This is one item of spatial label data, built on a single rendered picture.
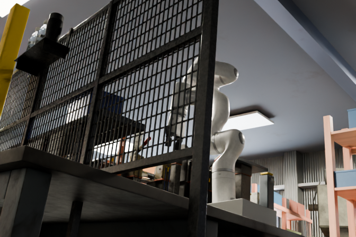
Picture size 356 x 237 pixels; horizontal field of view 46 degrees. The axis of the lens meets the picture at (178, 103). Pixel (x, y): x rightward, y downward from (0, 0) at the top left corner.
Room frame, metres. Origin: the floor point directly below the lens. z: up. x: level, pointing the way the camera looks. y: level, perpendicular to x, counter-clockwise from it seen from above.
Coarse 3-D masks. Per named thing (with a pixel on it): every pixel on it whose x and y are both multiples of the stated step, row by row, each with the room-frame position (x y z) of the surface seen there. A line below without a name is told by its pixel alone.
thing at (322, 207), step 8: (336, 168) 6.95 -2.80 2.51; (320, 192) 6.61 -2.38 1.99; (320, 200) 6.61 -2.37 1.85; (344, 200) 6.43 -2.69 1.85; (312, 208) 7.04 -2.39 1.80; (320, 208) 6.62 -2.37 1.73; (344, 208) 6.44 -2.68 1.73; (320, 216) 6.63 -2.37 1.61; (328, 216) 6.56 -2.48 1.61; (344, 216) 6.45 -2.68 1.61; (320, 224) 6.63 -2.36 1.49; (328, 224) 6.57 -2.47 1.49; (344, 224) 6.45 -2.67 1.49; (328, 232) 6.79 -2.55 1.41; (344, 232) 6.49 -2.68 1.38
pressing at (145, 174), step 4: (92, 160) 2.22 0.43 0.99; (104, 160) 2.21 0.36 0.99; (108, 160) 2.22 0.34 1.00; (92, 164) 2.33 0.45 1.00; (104, 164) 2.30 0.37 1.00; (108, 164) 2.29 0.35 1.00; (112, 164) 2.28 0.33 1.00; (144, 172) 2.38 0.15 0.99; (148, 172) 2.40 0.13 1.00; (144, 176) 2.50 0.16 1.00; (148, 176) 2.49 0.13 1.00; (152, 176) 2.48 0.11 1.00; (144, 180) 2.61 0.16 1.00; (148, 180) 2.60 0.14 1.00; (152, 180) 2.59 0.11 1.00
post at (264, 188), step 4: (260, 176) 2.76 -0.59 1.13; (264, 176) 2.73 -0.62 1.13; (268, 176) 2.71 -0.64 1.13; (272, 176) 2.74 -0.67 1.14; (260, 180) 2.76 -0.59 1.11; (264, 180) 2.73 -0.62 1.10; (268, 180) 2.71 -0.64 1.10; (260, 184) 2.76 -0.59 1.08; (264, 184) 2.73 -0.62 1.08; (268, 184) 2.71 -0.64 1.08; (272, 184) 2.74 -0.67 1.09; (260, 188) 2.76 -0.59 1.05; (264, 188) 2.73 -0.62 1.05; (268, 188) 2.71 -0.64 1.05; (272, 188) 2.74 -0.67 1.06; (260, 192) 2.76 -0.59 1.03; (264, 192) 2.73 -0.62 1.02; (268, 192) 2.71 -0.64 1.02; (272, 192) 2.74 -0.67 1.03; (260, 196) 2.76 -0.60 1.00; (264, 196) 2.73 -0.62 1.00; (268, 196) 2.71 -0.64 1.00; (272, 196) 2.74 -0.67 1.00; (260, 200) 2.76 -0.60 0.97; (264, 200) 2.73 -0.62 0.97; (268, 200) 2.71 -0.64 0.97; (272, 200) 2.74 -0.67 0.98; (260, 204) 2.76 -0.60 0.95; (264, 204) 2.73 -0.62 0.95; (268, 204) 2.71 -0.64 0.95; (272, 204) 2.74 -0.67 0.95; (272, 208) 2.74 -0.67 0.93
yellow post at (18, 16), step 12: (12, 12) 2.29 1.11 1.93; (24, 12) 2.32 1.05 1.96; (12, 24) 2.29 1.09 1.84; (24, 24) 2.33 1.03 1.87; (12, 36) 2.30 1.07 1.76; (0, 48) 2.32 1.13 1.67; (12, 48) 2.31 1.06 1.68; (0, 60) 2.28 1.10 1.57; (12, 60) 2.32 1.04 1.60; (0, 72) 2.29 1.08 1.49; (12, 72) 2.34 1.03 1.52; (0, 84) 2.30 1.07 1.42; (0, 96) 2.32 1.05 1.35; (0, 108) 2.33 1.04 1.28
